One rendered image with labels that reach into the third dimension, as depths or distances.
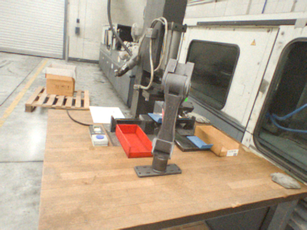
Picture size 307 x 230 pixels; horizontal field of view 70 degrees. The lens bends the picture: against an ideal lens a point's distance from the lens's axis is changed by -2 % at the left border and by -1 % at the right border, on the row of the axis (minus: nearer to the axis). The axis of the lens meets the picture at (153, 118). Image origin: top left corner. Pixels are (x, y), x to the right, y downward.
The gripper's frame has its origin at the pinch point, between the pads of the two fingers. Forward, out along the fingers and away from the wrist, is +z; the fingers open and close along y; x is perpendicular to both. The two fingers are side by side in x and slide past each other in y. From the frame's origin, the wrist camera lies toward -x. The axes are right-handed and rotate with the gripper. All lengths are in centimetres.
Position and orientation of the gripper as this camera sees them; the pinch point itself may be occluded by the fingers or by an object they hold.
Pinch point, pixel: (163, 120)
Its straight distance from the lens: 119.1
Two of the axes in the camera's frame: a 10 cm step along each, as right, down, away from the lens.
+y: -2.1, -7.7, 6.1
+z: -4.0, 6.3, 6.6
